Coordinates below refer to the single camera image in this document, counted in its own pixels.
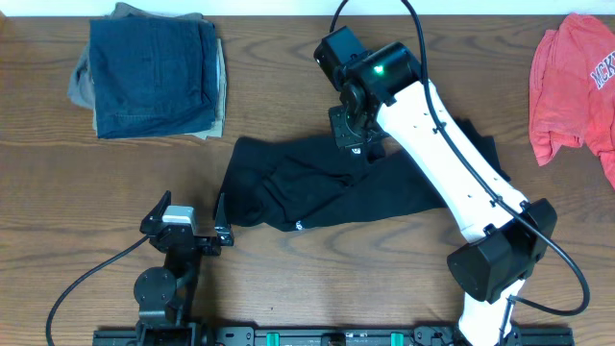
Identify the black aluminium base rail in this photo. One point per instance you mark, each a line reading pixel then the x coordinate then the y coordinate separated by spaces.
pixel 248 336

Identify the black t-shirt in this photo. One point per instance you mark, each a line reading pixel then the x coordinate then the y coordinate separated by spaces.
pixel 311 183

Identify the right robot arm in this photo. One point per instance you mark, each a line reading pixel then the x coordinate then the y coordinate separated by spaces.
pixel 381 95

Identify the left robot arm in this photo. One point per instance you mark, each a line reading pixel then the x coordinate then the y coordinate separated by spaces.
pixel 165 293

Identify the folded khaki beige trousers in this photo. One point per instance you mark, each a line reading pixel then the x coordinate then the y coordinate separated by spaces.
pixel 81 87

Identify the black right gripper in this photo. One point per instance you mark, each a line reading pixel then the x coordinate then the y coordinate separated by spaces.
pixel 344 127

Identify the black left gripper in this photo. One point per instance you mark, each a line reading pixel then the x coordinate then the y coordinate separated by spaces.
pixel 190 241

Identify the folded navy blue trousers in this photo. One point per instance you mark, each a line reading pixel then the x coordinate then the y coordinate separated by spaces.
pixel 153 76

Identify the red printed t-shirt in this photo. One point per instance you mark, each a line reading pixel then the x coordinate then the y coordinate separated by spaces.
pixel 571 91

